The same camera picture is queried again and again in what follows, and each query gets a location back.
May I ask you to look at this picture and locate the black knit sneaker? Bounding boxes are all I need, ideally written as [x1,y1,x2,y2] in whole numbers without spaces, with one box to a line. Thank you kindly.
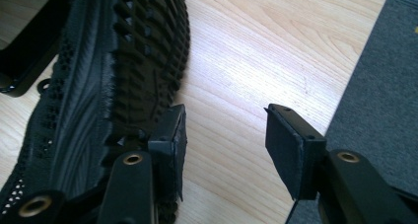
[0,0,192,224]

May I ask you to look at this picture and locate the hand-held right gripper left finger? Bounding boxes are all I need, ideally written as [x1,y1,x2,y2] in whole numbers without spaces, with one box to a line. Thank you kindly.
[147,104,189,202]

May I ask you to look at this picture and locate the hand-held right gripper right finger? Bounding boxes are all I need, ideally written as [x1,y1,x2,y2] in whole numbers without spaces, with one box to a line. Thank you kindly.
[263,103,328,201]

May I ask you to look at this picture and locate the red and black shoe rack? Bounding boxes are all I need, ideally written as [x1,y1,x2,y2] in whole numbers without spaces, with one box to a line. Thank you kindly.
[0,0,73,99]

